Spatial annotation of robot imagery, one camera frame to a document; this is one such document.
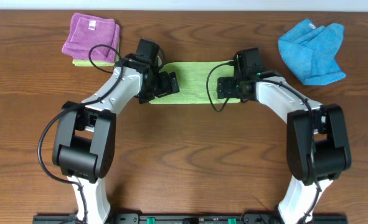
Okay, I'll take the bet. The green microfiber cloth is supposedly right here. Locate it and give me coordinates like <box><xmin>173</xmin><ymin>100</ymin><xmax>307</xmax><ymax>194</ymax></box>
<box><xmin>150</xmin><ymin>61</ymin><xmax>234</xmax><ymax>105</ymax></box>

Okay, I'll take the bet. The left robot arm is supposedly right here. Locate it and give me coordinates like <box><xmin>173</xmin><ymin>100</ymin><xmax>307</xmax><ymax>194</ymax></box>
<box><xmin>52</xmin><ymin>55</ymin><xmax>179</xmax><ymax>223</ymax></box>

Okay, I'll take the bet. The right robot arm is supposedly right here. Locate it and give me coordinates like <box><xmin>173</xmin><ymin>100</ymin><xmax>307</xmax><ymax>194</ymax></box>
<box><xmin>216</xmin><ymin>70</ymin><xmax>352</xmax><ymax>223</ymax></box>

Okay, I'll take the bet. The blue crumpled cloth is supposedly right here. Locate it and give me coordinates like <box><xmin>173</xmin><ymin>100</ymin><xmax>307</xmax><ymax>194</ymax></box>
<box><xmin>278</xmin><ymin>19</ymin><xmax>346</xmax><ymax>86</ymax></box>

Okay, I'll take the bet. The light green folded cloth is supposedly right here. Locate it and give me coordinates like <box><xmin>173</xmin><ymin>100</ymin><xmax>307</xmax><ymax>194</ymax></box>
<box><xmin>72</xmin><ymin>47</ymin><xmax>118</xmax><ymax>67</ymax></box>

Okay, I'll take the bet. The purple folded cloth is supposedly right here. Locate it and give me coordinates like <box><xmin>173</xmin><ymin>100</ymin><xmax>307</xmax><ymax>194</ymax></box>
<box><xmin>62</xmin><ymin>12</ymin><xmax>120</xmax><ymax>60</ymax></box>

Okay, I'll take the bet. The right black cable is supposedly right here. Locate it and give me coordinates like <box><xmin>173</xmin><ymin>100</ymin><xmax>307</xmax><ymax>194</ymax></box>
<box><xmin>205</xmin><ymin>60</ymin><xmax>323</xmax><ymax>222</ymax></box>

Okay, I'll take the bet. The black cable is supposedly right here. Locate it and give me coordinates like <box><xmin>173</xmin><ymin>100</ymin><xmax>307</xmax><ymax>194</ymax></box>
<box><xmin>37</xmin><ymin>44</ymin><xmax>125</xmax><ymax>224</ymax></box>
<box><xmin>205</xmin><ymin>60</ymin><xmax>323</xmax><ymax>222</ymax></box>

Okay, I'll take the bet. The left black cable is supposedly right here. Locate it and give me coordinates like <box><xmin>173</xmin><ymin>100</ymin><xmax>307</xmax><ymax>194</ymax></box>
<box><xmin>37</xmin><ymin>44</ymin><xmax>125</xmax><ymax>224</ymax></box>

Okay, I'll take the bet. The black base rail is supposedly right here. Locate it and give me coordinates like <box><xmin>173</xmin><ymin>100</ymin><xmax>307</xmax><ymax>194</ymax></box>
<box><xmin>32</xmin><ymin>213</ymin><xmax>349</xmax><ymax>224</ymax></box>

